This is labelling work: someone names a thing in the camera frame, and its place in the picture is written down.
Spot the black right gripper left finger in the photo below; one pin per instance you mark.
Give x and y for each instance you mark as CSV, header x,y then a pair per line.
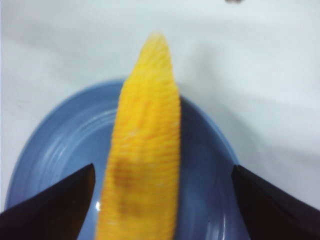
x,y
56,213

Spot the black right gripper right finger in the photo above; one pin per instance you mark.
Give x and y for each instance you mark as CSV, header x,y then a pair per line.
x,y
270,213

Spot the blue round plate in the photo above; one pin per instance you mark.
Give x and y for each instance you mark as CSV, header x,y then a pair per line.
x,y
78,133

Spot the yellow corn cob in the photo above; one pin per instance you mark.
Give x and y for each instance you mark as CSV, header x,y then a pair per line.
x,y
140,193

